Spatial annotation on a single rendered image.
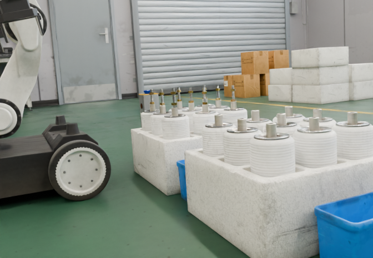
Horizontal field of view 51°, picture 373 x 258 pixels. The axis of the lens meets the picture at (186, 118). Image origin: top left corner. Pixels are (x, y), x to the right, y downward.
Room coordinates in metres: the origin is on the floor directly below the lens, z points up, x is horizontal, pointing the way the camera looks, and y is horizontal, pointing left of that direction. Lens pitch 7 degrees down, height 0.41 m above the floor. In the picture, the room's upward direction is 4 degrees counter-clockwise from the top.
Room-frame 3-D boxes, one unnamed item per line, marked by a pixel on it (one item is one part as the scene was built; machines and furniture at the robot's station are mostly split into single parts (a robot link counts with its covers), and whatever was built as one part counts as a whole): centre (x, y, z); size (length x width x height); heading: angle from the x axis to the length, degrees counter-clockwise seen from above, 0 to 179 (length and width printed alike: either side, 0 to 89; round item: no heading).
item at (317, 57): (3.97, -1.39, 0.45); 0.39 x 0.39 x 0.18; 25
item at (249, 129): (0.93, -0.13, 0.25); 0.08 x 0.08 x 0.01
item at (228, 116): (1.43, -0.18, 0.16); 0.10 x 0.10 x 0.18
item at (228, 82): (5.54, -0.75, 0.15); 0.30 x 0.24 x 0.30; 113
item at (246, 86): (5.23, -0.83, 0.15); 0.30 x 0.24 x 0.30; 23
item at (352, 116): (0.92, -0.40, 0.26); 0.02 x 0.02 x 0.03
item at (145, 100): (1.72, 0.16, 0.16); 0.07 x 0.07 x 0.31; 23
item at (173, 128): (1.33, 0.04, 0.16); 0.10 x 0.10 x 0.18
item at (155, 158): (1.49, -0.02, 0.09); 0.39 x 0.39 x 0.18; 23
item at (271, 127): (0.83, -0.18, 0.26); 0.02 x 0.02 x 0.03
